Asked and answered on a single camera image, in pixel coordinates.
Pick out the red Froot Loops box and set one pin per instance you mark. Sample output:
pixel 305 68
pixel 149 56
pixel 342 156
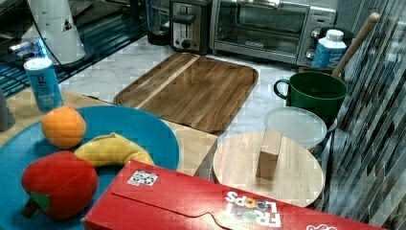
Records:
pixel 144 197

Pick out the grey object at left edge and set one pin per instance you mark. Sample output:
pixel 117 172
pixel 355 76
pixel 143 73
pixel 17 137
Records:
pixel 7 120

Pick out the red plush apple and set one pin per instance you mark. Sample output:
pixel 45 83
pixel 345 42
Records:
pixel 60 184

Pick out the white blue bottle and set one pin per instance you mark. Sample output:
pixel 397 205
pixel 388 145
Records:
pixel 329 51

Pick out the dark wooden tray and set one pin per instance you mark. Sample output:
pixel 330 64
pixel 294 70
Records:
pixel 191 90

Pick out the silver toaster oven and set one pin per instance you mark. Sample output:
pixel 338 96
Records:
pixel 280 30

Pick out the dark glass blender jar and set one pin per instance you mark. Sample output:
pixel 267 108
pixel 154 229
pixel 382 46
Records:
pixel 158 22

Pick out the blue round plate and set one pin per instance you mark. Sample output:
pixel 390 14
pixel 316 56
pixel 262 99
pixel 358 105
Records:
pixel 28 145

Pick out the wooden rolling pin handle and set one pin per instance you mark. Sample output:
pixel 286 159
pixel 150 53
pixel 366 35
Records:
pixel 356 43

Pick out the black silver toaster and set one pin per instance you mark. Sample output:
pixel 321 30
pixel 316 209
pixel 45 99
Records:
pixel 189 24

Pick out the clear plastic container lid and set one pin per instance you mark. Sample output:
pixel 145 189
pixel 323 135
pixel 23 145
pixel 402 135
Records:
pixel 299 125

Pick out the round wooden lid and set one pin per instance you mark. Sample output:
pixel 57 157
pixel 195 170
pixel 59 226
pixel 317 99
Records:
pixel 269 164

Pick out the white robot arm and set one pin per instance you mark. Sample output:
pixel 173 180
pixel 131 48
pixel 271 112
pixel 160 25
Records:
pixel 54 29

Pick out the orange fruit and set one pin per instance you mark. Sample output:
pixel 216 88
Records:
pixel 63 127

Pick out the blue cylindrical can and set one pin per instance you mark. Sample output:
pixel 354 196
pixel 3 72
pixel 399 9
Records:
pixel 43 81

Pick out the green mug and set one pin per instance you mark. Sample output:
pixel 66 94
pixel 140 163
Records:
pixel 319 93

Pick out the yellow toy banana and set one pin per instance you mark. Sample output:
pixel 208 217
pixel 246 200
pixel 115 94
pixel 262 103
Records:
pixel 112 149

